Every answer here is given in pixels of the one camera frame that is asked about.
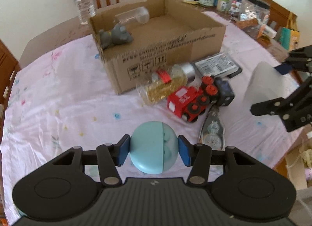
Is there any correction tape dispenser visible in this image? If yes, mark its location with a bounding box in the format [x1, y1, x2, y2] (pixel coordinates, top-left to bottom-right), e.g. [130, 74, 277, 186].
[199, 106, 225, 151]

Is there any white translucent plastic bottle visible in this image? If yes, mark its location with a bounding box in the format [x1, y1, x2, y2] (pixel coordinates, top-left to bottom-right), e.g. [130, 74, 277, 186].
[243, 62, 287, 110]

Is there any light blue egg-shaped case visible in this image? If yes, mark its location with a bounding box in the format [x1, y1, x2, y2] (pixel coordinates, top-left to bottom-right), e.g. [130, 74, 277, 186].
[129, 121, 179, 175]

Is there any red toy train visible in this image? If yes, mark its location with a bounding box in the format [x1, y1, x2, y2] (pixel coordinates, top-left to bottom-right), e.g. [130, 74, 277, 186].
[167, 76, 219, 123]

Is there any black toy train car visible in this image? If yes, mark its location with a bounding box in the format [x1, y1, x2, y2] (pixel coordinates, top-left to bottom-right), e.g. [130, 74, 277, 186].
[214, 78, 235, 107]

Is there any pencil lead refill case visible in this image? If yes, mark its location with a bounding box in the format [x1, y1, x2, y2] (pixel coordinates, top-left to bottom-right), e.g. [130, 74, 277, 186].
[192, 52, 242, 78]

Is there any wooden chair right side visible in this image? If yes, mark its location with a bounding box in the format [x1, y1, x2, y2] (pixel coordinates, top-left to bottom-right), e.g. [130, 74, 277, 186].
[263, 0, 298, 31]

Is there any large clear black-lid jar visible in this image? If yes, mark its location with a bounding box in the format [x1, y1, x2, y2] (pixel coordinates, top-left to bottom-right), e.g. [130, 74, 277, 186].
[239, 0, 270, 39]

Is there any pink floral tablecloth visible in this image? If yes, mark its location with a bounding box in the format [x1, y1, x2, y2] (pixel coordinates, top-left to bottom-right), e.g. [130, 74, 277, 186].
[1, 12, 301, 225]

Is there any capsule bottle silver cap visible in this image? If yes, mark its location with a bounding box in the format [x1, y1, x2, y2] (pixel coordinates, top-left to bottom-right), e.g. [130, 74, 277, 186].
[136, 63, 196, 105]

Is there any green-lid small jar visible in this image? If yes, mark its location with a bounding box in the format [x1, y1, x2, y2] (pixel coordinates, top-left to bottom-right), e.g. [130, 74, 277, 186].
[216, 0, 229, 12]

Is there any brown cardboard box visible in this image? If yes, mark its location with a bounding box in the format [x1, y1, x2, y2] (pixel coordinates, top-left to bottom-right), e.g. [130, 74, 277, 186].
[89, 0, 226, 94]

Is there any grey plush toy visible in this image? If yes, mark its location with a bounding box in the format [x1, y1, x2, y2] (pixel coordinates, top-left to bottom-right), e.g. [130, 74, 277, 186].
[98, 24, 133, 49]

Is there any wooden chair left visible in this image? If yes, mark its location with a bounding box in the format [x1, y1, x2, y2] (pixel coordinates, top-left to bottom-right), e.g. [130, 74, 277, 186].
[0, 41, 21, 109]

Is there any clear empty plastic jar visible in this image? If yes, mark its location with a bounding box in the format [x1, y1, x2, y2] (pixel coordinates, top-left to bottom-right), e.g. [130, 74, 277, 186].
[115, 6, 150, 26]

